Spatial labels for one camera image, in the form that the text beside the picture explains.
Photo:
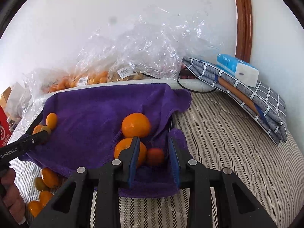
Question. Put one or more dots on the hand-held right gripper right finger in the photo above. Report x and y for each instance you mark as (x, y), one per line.
(174, 161)

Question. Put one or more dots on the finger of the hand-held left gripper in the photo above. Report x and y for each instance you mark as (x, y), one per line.
(35, 139)

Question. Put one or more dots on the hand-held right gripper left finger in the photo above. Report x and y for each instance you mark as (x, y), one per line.
(133, 161)

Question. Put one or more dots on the greenish mandarin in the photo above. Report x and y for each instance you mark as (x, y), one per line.
(39, 184)
(45, 128)

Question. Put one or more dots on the small reddish mandarin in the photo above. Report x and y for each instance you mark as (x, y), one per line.
(154, 156)

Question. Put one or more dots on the large orange mandarin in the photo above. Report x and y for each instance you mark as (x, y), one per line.
(136, 125)

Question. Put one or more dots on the person's left hand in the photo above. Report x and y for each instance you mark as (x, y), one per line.
(13, 194)

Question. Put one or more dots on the red paper bag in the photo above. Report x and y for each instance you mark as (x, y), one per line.
(3, 128)

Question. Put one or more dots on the white plastic bag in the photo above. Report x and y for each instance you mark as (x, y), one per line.
(15, 99)

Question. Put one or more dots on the small crumpled clear bag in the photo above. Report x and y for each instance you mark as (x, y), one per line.
(30, 87)

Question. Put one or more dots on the brown cardboard box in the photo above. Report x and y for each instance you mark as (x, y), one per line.
(6, 95)

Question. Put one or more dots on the purple towel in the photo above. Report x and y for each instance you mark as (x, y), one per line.
(95, 114)

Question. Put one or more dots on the clear bag of oranges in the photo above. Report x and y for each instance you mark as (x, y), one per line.
(87, 78)

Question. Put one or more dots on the long white bar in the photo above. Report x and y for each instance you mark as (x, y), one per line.
(142, 82)

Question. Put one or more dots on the clear bag of brown fruit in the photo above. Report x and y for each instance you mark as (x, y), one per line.
(125, 74)

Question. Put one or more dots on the dark red pouch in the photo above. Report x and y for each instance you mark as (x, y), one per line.
(187, 74)

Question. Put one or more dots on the grey checked folded cloth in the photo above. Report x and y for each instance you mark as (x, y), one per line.
(266, 104)

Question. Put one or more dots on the blue white tissue pack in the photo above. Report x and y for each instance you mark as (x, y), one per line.
(237, 68)

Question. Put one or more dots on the large crumpled clear bag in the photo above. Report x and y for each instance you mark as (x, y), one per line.
(166, 45)

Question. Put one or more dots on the brown wooden door frame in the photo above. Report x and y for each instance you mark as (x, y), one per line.
(243, 21)

